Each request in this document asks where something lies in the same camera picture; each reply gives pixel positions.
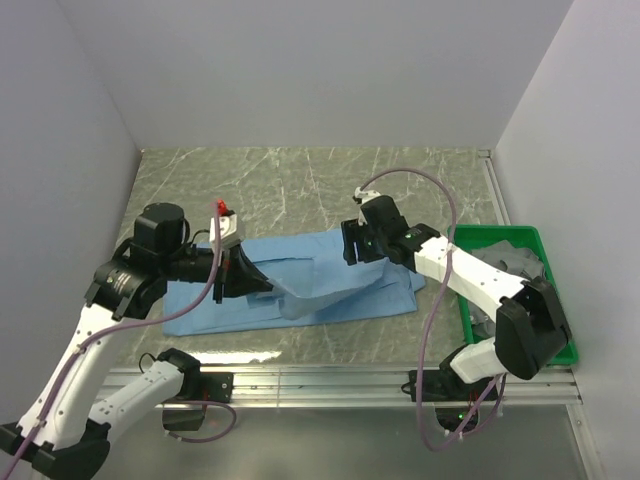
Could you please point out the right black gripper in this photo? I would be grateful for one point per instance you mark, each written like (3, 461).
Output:
(354, 232)

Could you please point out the grey long sleeve shirt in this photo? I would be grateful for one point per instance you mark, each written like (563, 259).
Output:
(522, 262)

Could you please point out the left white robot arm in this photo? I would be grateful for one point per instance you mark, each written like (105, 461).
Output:
(67, 433)

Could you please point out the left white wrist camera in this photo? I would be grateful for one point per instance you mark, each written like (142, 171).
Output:
(228, 230)

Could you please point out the light blue long sleeve shirt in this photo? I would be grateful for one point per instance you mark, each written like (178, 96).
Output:
(313, 286)

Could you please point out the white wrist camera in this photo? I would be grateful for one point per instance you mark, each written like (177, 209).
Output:
(362, 196)
(228, 230)

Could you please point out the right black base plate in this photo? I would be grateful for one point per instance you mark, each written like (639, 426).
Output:
(437, 386)

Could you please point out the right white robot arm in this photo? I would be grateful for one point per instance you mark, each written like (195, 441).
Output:
(531, 327)

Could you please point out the aluminium mounting rail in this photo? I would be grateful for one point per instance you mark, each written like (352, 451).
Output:
(354, 422)

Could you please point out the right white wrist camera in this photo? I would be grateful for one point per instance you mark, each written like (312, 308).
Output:
(362, 196)

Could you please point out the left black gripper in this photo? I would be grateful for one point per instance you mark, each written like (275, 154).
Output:
(239, 276)

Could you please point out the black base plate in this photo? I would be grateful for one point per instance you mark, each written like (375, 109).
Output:
(215, 386)
(437, 386)

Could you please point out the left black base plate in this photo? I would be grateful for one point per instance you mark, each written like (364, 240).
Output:
(215, 386)

